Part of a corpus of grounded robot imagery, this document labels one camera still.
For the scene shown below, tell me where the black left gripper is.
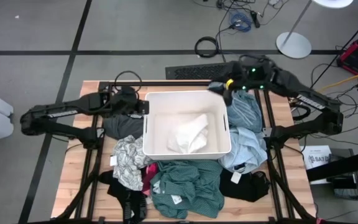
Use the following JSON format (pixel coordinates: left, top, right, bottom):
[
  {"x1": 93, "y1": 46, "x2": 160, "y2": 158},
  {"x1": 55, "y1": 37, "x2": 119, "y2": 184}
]
[{"x1": 112, "y1": 88, "x2": 150, "y2": 119}]

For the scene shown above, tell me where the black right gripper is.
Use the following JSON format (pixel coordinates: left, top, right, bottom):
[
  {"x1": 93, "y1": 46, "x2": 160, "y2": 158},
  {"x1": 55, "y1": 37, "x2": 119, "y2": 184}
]
[{"x1": 218, "y1": 62, "x2": 245, "y2": 106}]

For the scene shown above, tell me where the dark grey garment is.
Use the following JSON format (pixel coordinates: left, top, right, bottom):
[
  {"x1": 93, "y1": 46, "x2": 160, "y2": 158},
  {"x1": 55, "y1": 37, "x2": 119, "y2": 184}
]
[{"x1": 103, "y1": 113, "x2": 145, "y2": 141}]

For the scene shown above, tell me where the white perforated plastic basket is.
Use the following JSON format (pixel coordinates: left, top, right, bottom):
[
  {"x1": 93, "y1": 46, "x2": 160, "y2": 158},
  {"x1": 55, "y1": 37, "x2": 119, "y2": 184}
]
[{"x1": 142, "y1": 90, "x2": 232, "y2": 161}]

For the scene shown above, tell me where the plain white garment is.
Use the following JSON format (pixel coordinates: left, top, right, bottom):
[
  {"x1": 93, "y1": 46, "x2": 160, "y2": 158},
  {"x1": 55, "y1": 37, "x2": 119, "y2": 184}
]
[{"x1": 166, "y1": 113, "x2": 209, "y2": 155}]

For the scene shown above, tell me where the light blue shirt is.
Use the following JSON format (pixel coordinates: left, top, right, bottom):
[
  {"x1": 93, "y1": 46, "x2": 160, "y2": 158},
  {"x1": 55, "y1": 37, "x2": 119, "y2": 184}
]
[{"x1": 218, "y1": 126, "x2": 269, "y2": 174}]

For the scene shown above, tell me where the white patterned garment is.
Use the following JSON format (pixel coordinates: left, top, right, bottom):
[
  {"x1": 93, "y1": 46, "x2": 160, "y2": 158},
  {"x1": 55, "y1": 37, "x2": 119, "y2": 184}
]
[{"x1": 112, "y1": 135, "x2": 155, "y2": 191}]

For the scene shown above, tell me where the magenta garment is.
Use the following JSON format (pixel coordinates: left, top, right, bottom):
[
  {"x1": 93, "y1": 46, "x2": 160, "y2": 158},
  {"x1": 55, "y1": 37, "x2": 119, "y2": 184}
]
[{"x1": 140, "y1": 162, "x2": 160, "y2": 197}]

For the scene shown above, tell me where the plain black garment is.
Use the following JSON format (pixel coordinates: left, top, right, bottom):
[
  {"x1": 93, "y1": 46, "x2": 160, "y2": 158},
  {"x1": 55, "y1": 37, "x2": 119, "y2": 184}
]
[{"x1": 219, "y1": 167, "x2": 272, "y2": 203}]

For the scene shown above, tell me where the green dotted shirt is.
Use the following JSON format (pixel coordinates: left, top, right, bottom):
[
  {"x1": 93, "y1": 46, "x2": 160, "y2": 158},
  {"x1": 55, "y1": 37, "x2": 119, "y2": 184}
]
[{"x1": 150, "y1": 159, "x2": 226, "y2": 220}]

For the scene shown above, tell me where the black floor vent grate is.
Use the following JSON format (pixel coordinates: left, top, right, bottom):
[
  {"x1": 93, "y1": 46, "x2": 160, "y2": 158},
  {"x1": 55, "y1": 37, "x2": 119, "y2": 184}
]
[{"x1": 165, "y1": 61, "x2": 229, "y2": 80}]

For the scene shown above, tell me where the black Puma garment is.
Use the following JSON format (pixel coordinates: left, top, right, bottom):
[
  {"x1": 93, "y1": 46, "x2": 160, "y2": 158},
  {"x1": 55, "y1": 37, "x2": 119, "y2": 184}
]
[{"x1": 98, "y1": 169, "x2": 149, "y2": 223}]

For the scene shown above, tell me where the white printed paper sheet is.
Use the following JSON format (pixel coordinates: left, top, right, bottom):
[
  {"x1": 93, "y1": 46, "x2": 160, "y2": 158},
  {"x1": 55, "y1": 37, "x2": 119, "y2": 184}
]
[{"x1": 300, "y1": 144, "x2": 333, "y2": 185}]

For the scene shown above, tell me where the thin black pole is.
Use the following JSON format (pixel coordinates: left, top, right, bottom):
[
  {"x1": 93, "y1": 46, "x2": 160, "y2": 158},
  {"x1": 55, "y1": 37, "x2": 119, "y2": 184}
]
[{"x1": 310, "y1": 6, "x2": 358, "y2": 90}]

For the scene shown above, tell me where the black metal stand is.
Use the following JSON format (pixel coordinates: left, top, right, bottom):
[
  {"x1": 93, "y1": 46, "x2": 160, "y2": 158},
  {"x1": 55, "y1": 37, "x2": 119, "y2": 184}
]
[{"x1": 306, "y1": 147, "x2": 358, "y2": 224}]

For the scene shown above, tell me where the red power station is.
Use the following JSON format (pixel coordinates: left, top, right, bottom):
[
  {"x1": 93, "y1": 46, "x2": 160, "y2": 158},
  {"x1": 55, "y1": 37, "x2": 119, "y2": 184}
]
[{"x1": 336, "y1": 30, "x2": 358, "y2": 75}]

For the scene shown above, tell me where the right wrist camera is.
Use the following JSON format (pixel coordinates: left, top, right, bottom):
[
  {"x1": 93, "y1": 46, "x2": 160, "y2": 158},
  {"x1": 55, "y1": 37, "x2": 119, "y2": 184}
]
[{"x1": 208, "y1": 81, "x2": 227, "y2": 93}]

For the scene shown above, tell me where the black cable coil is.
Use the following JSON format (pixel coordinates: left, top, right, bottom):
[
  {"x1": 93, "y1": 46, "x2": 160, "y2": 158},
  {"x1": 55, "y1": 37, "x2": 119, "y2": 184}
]
[{"x1": 194, "y1": 35, "x2": 221, "y2": 58}]

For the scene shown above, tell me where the blue cable coil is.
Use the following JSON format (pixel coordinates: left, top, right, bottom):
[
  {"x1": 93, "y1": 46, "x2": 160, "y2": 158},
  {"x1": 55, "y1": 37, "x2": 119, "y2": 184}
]
[{"x1": 229, "y1": 11, "x2": 253, "y2": 33}]

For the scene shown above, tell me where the yellow cable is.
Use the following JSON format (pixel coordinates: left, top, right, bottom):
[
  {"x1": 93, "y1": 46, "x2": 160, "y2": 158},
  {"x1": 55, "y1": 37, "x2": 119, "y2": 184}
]
[{"x1": 318, "y1": 68, "x2": 358, "y2": 93}]

